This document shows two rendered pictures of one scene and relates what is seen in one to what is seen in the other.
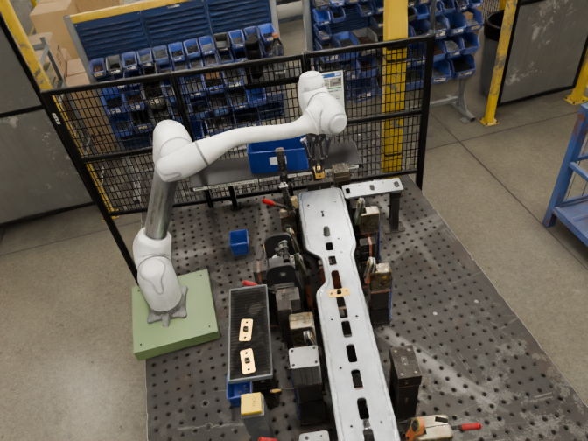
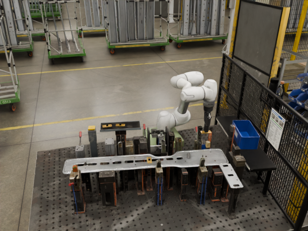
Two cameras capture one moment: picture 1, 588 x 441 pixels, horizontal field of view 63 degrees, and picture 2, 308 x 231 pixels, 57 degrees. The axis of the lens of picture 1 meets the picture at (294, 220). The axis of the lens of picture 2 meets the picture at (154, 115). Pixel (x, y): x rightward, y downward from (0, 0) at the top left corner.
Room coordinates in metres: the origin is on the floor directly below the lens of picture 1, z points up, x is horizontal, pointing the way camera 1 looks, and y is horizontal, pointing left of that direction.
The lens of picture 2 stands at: (0.97, -2.09, 2.48)
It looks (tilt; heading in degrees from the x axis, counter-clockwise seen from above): 28 degrees down; 82
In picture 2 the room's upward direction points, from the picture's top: straight up
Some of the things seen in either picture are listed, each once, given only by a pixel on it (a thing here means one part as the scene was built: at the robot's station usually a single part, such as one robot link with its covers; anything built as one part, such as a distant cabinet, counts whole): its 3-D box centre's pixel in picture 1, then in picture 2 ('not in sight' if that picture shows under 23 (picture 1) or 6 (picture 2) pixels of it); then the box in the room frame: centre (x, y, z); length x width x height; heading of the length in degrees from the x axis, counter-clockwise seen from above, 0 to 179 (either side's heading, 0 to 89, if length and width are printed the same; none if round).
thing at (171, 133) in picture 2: not in sight; (170, 152); (1.42, 0.08, 0.91); 0.07 x 0.05 x 0.42; 90
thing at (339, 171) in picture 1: (341, 195); (236, 174); (1.93, -0.27, 0.88); 0.08 x 0.08 x 0.36; 0
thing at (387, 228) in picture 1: (394, 207); (233, 200); (1.81, -0.52, 0.84); 0.11 x 0.06 x 0.29; 90
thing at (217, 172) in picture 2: (360, 224); (215, 184); (1.73, -0.33, 0.84); 0.11 x 0.10 x 0.28; 90
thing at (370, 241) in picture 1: (367, 262); (184, 185); (1.46, -0.31, 0.84); 0.11 x 0.08 x 0.29; 90
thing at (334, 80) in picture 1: (324, 98); (275, 129); (2.21, -0.24, 1.30); 0.23 x 0.02 x 0.31; 90
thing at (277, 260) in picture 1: (287, 290); (157, 151); (1.29, 0.07, 0.94); 0.18 x 0.13 x 0.49; 0
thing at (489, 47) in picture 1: (507, 56); not in sight; (4.25, -2.25, 0.36); 0.50 x 0.50 x 0.73
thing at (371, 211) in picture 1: (369, 237); (201, 184); (1.60, -0.34, 0.87); 0.12 x 0.09 x 0.35; 90
